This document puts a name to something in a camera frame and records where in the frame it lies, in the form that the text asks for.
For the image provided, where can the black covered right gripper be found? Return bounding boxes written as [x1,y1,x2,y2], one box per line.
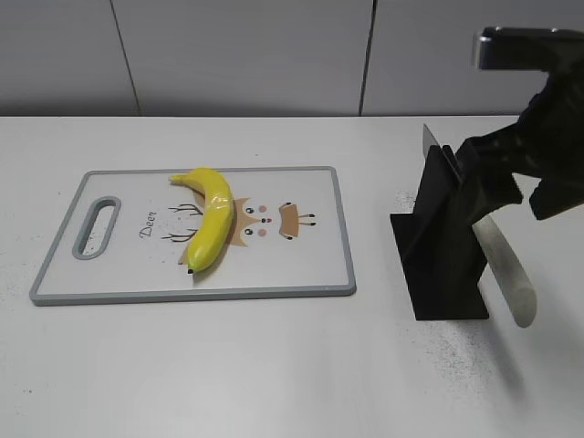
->
[455,68,583,224]

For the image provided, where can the black knife stand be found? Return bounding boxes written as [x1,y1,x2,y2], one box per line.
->
[390,145,489,321]

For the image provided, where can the white-handled kitchen knife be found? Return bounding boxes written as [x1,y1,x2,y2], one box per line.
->
[422,123,538,329]

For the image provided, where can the white grey-rimmed cutting board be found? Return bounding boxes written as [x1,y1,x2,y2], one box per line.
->
[29,166,356,306]

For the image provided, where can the yellow plastic banana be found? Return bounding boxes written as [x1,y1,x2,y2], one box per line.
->
[170,168,235,274]

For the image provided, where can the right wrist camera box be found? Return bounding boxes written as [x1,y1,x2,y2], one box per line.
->
[473,26,583,73]

